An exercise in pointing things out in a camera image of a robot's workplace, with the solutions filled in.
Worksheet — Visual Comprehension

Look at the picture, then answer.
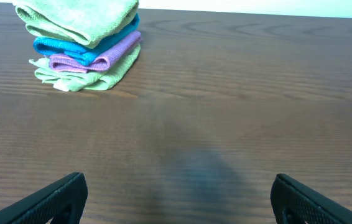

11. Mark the bottom green folded cloth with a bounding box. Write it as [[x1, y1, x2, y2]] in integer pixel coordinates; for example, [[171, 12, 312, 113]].
[[29, 44, 141, 91]]

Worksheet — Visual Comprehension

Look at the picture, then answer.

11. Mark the top green folded cloth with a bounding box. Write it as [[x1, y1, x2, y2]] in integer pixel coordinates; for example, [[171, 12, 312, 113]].
[[12, 0, 139, 49]]

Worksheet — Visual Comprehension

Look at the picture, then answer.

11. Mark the purple folded cloth in stack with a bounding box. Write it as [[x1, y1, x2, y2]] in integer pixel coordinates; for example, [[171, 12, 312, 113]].
[[49, 31, 142, 73]]

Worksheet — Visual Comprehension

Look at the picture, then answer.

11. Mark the blue folded cloth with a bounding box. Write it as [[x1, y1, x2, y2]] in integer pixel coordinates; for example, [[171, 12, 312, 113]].
[[33, 14, 140, 66]]

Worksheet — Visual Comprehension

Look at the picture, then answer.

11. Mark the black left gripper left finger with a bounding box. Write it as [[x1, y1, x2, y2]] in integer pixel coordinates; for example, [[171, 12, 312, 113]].
[[0, 172, 88, 224]]

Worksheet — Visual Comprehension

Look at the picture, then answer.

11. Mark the green folded cloth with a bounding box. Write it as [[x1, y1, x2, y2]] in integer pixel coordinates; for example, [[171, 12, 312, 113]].
[[12, 0, 139, 49], [29, 44, 141, 91]]

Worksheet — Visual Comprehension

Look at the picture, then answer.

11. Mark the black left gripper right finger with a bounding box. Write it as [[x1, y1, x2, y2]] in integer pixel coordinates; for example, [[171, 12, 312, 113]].
[[270, 174, 352, 224]]

